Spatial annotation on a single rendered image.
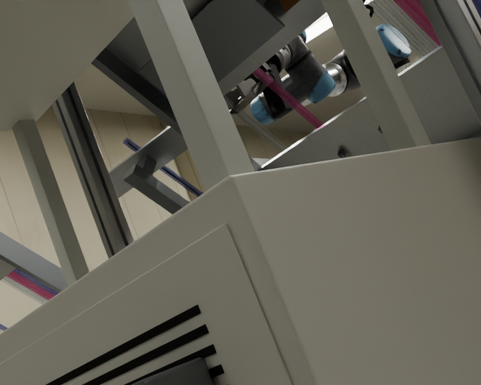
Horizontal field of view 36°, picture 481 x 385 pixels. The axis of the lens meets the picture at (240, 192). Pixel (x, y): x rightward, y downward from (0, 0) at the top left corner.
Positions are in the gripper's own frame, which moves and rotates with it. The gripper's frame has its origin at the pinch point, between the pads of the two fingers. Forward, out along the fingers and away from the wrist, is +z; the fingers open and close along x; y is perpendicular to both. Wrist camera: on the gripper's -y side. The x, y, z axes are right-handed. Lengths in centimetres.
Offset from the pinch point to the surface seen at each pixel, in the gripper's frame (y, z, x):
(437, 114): -23.7, -3.5, 32.0
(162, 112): 10.1, 8.5, -8.2
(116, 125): 14, -337, -379
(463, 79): -8, 42, 61
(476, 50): -6, 41, 64
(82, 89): 52, -298, -339
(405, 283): -11, 74, 60
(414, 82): -15.9, -1.7, 33.5
